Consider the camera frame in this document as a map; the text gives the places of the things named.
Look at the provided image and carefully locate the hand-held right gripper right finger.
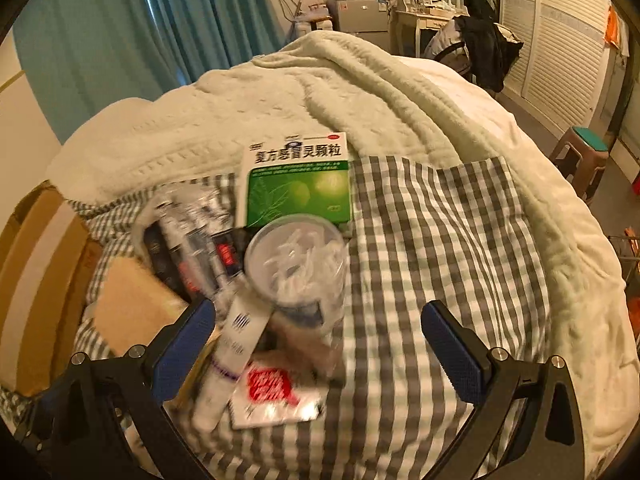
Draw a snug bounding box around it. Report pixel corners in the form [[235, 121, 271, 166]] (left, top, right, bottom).
[[421, 300, 591, 480]]

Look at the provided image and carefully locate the white dressing table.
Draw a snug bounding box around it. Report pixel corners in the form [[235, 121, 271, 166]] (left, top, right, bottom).
[[390, 2, 471, 58]]

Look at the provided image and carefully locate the white louvred wardrobe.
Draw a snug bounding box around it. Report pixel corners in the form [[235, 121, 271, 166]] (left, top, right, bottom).
[[500, 0, 631, 131]]

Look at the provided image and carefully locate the white tube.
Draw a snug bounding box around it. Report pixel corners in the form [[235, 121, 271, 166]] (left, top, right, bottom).
[[192, 287, 273, 431]]

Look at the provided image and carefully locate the clear plastic cup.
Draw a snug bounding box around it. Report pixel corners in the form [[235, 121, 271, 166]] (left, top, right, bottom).
[[243, 214, 351, 341]]

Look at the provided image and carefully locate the grey cabinet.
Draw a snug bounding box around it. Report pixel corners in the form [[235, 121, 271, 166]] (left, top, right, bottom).
[[330, 0, 393, 53]]

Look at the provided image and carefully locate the grey checkered cloth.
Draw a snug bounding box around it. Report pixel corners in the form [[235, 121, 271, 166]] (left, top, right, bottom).
[[0, 155, 556, 480]]

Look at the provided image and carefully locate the flat tan cardboard piece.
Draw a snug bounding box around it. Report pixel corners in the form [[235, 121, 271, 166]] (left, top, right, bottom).
[[95, 257, 201, 356]]

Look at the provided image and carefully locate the grey garment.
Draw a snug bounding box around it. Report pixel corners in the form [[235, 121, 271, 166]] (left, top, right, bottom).
[[422, 17, 473, 78]]

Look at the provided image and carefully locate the orange hanging cloth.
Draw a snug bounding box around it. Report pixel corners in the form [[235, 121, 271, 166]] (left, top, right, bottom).
[[604, 5, 621, 43]]

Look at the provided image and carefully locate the black jacket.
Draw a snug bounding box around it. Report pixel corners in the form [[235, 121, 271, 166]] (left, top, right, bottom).
[[452, 0, 523, 93]]

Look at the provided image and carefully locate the red white sachet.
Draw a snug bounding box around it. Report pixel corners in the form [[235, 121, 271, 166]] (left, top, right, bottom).
[[230, 355, 326, 430]]

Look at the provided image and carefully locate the teal topped stool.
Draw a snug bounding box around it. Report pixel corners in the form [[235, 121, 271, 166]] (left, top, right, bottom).
[[550, 126, 610, 193]]

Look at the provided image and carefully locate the wire rack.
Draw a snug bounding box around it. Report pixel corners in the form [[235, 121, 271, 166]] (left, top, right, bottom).
[[607, 230, 640, 286]]

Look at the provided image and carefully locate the brown cardboard box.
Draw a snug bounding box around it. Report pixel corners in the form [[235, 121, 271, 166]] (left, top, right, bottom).
[[0, 182, 103, 398]]

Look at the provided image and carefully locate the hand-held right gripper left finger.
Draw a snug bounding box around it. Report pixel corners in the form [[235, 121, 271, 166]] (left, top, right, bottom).
[[15, 297, 217, 480]]

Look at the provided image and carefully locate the wide teal curtain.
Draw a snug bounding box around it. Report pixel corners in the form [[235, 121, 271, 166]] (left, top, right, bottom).
[[12, 0, 301, 131]]

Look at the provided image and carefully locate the green medicine box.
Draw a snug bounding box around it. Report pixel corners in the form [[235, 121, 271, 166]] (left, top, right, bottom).
[[240, 131, 355, 231]]

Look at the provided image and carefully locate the white duvet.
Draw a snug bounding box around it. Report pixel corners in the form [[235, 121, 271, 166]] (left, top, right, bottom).
[[400, 55, 636, 480]]

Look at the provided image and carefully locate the clear pen pack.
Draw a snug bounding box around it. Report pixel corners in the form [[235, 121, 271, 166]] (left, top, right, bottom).
[[142, 185, 246, 301]]

